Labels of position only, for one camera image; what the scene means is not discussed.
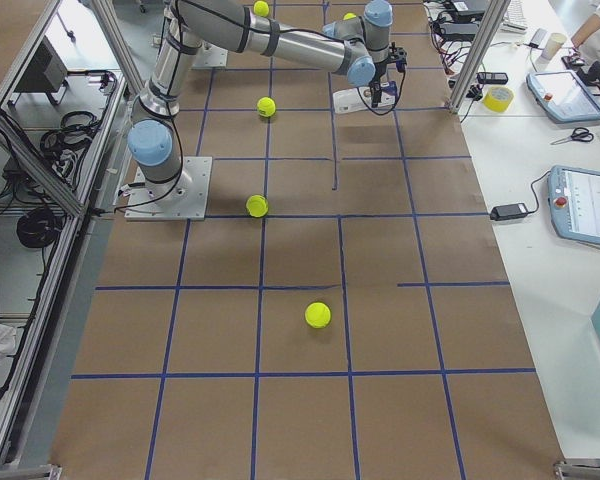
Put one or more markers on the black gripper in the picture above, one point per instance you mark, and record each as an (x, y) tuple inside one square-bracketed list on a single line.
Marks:
[(377, 79)]

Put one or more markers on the white blue tennis ball can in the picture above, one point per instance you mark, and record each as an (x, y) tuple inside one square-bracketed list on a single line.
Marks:
[(365, 98)]

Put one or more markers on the tennis ball near base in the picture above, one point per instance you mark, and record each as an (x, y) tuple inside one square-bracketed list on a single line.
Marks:
[(266, 107)]

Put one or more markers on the far tennis ball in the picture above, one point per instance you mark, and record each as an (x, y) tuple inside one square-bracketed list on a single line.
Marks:
[(261, 8)]

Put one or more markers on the tennis ball mid table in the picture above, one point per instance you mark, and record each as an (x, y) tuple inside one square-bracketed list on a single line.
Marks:
[(257, 206)]

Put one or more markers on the Wilson tennis ball front right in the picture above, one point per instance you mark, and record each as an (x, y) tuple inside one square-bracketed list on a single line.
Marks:
[(318, 315)]

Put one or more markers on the yellow tape roll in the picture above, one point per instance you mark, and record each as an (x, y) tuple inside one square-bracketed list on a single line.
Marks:
[(498, 98)]

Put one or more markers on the teach pendant far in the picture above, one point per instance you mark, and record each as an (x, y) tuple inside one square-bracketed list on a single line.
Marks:
[(563, 96)]

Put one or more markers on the teach pendant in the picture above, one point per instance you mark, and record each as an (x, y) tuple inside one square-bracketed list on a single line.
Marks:
[(563, 96), (574, 203)]

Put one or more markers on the paper cup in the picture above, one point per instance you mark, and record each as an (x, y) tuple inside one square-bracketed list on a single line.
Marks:
[(553, 45)]

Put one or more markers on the black power adapter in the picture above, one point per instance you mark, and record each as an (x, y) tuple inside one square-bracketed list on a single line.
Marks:
[(507, 212)]

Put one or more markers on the scissors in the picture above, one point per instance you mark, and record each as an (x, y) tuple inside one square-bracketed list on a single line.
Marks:
[(579, 134)]

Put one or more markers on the teach pendant near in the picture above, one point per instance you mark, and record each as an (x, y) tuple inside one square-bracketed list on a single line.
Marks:
[(574, 203)]

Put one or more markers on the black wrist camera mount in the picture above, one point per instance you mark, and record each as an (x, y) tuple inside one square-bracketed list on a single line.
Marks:
[(397, 56)]

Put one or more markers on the aluminium frame post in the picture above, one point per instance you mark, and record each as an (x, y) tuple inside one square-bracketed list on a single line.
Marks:
[(490, 24)]

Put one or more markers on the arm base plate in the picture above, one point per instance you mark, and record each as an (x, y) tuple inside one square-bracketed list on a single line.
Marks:
[(188, 200)]

